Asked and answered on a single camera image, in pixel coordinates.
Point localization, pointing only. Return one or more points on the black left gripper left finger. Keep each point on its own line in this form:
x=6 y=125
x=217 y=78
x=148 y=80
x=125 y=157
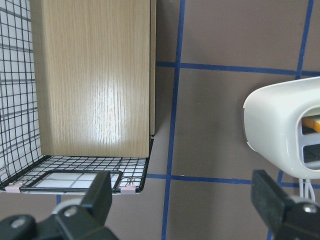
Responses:
x=90 y=212

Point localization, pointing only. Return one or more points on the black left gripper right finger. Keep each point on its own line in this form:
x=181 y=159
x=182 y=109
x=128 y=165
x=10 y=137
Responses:
x=281 y=213

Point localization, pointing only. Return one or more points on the bread slice in toaster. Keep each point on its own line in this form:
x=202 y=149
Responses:
x=312 y=123

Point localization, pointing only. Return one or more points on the white toaster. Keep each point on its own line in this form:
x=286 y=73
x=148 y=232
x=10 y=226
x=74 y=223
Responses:
x=272 y=120

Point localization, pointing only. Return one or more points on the pink binder clip right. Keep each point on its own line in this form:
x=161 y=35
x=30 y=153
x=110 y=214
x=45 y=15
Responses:
x=128 y=188

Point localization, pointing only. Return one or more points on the pink binder clip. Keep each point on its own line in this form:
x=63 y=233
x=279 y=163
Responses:
x=14 y=187
x=128 y=188

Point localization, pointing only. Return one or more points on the pink binder clip left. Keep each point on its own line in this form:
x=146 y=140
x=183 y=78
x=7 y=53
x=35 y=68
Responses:
x=14 y=187

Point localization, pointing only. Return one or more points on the wooden shelf box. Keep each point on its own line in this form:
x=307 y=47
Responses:
x=94 y=63

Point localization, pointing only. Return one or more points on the black wire mesh basket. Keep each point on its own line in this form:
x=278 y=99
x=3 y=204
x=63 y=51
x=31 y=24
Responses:
x=21 y=160

